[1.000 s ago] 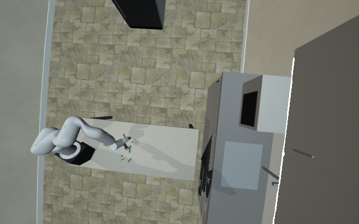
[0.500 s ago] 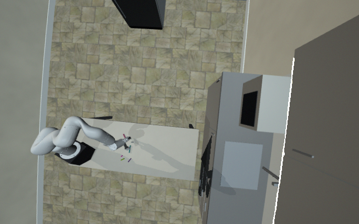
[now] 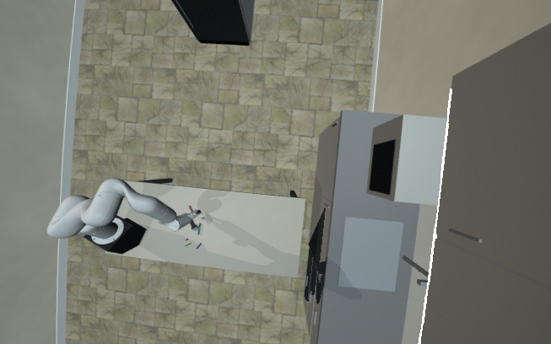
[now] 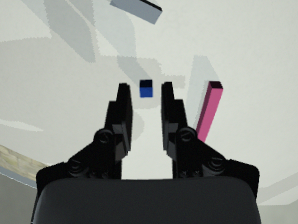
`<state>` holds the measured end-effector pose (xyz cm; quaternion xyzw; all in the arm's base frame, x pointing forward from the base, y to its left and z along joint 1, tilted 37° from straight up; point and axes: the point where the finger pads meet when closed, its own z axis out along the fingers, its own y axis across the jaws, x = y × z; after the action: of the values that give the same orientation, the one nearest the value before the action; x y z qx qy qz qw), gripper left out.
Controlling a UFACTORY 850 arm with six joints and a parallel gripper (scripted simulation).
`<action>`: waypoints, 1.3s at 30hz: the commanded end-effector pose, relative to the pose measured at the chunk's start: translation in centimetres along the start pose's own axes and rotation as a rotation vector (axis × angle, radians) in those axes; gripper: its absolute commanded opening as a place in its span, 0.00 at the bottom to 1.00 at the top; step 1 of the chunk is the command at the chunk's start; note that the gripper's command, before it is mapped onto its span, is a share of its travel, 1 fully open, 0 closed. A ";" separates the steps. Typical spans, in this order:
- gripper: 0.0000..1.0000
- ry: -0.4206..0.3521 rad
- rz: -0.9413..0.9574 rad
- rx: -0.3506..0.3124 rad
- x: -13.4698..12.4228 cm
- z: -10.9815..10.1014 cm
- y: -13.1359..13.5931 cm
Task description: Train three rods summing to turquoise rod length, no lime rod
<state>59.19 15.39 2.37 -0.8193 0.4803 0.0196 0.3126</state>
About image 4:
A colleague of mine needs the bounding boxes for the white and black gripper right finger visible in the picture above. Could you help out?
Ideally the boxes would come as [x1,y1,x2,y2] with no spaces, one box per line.
[161,82,260,199]

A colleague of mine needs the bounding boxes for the grey rectangular bar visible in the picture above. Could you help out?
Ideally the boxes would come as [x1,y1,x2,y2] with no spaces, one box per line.
[109,0,162,25]

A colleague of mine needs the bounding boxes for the pink rod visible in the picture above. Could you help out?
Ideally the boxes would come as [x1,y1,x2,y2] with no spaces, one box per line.
[196,81,223,143]

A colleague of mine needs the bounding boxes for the small blue block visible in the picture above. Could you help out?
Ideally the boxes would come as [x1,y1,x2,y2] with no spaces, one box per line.
[139,80,153,98]

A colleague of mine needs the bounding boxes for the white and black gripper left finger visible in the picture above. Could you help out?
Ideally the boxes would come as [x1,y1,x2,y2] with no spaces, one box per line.
[36,83,133,198]

